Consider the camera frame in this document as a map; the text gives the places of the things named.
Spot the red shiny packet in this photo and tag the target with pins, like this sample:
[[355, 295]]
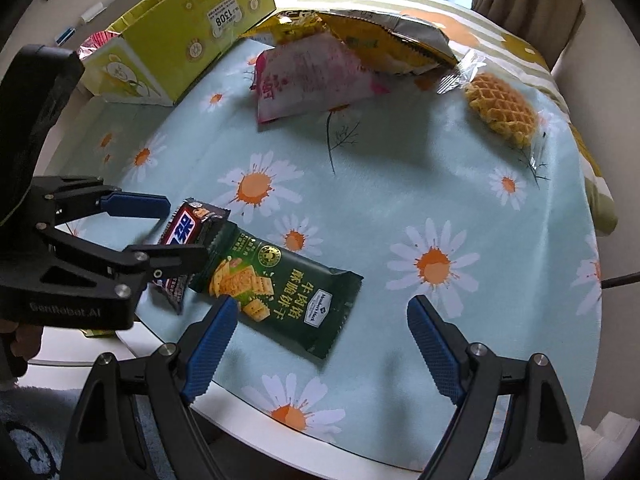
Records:
[[97, 42]]

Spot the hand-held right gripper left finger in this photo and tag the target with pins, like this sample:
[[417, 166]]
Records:
[[210, 350]]

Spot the dark chocolate bar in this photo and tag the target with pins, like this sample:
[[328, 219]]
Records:
[[186, 227]]

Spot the black curved lamp pole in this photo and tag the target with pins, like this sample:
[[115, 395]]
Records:
[[620, 280]]

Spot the white cloth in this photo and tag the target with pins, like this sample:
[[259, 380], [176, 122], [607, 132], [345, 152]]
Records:
[[610, 440]]

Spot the person's left hand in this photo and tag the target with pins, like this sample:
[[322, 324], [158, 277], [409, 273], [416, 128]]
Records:
[[27, 344]]

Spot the pink snack packet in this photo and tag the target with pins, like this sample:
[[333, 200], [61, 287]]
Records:
[[300, 85]]

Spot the small white holder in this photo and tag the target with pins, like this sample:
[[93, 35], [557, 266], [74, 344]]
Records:
[[91, 12]]

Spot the yellow-green cardboard box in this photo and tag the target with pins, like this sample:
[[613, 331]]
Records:
[[165, 60]]

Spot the white round table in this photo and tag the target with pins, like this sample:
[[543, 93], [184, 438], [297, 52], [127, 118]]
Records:
[[70, 355]]

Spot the dark green cracker packet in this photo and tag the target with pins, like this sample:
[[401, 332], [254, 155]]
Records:
[[290, 285]]

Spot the yellow chip packet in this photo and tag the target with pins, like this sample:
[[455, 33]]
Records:
[[390, 40]]

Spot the small blue and white box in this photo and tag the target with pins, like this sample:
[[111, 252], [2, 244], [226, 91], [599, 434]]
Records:
[[67, 36]]

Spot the brown curtain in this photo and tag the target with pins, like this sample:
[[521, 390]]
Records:
[[530, 0]]

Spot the clear waffle packet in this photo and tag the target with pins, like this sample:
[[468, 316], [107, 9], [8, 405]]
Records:
[[500, 105]]

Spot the floral striped quilt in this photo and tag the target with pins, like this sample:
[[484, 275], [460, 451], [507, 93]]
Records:
[[500, 20]]

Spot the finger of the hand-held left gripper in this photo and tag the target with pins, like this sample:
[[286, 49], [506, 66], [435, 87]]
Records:
[[175, 260], [135, 205]]

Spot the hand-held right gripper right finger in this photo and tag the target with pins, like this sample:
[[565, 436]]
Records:
[[432, 345]]

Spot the beige headboard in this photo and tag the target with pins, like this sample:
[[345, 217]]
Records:
[[40, 25]]

